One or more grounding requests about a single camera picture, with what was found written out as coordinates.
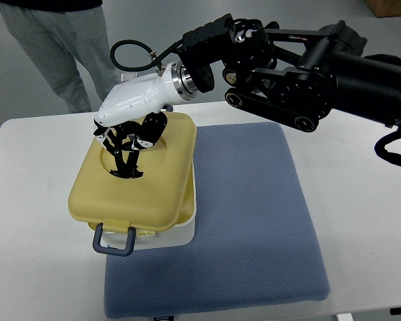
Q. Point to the white storage box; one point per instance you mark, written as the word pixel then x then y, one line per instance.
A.
pixel 155 210

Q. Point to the yellow box lid with handle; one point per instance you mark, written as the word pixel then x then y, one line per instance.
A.
pixel 176 144

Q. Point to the person in grey trousers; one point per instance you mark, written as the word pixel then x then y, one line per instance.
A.
pixel 59 35

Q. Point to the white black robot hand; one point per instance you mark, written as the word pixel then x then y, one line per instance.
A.
pixel 140 96

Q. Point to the blue quilted mat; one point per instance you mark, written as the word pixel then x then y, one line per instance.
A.
pixel 254 242

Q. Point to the upper silver floor plate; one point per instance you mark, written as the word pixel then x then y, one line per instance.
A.
pixel 128 76

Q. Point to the brown cardboard box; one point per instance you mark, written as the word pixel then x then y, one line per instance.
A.
pixel 385 8

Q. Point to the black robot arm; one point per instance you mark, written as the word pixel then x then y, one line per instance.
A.
pixel 296 77

